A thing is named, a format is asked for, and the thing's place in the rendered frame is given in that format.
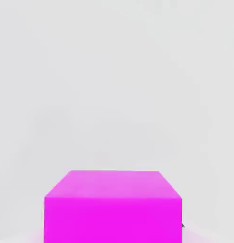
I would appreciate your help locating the small magenta cube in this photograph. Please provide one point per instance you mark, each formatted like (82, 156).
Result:
(113, 218)

